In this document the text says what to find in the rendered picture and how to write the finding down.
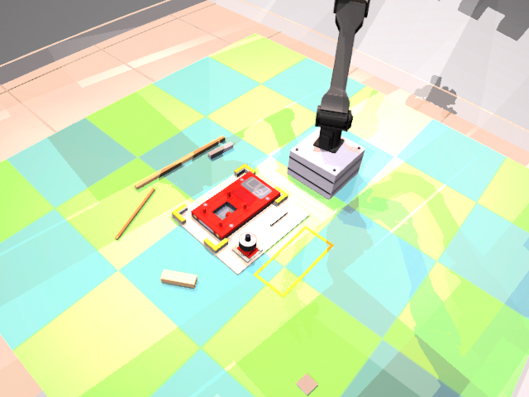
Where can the orange thin rod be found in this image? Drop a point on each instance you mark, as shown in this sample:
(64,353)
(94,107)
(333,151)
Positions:
(134,214)

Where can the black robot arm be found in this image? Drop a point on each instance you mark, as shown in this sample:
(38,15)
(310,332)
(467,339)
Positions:
(333,114)

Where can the yellow rectangular outline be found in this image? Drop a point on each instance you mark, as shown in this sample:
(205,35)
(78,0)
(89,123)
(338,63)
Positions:
(327,250)

